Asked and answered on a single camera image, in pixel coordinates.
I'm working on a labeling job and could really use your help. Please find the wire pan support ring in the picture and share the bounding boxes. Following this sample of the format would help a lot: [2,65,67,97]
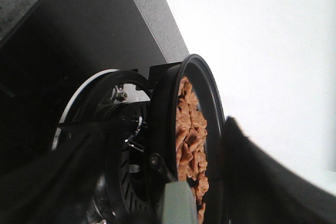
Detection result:
[123,115,148,154]

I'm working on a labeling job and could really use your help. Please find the left burner with pan support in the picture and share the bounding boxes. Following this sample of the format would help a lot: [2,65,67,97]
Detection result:
[52,64,177,223]

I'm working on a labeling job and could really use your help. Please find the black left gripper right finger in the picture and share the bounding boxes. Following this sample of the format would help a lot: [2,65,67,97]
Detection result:
[223,117,335,223]

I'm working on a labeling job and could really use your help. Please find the black glass gas cooktop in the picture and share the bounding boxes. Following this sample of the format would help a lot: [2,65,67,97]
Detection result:
[1,0,165,174]

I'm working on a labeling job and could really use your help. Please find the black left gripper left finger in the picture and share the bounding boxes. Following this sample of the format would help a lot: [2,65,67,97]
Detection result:
[1,121,123,223]

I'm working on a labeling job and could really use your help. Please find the black frying pan green handle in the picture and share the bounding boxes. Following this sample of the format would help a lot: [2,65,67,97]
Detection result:
[145,55,228,223]

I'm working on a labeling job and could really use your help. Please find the brown meat slices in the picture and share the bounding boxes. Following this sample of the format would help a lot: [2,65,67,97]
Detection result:
[175,77,209,223]

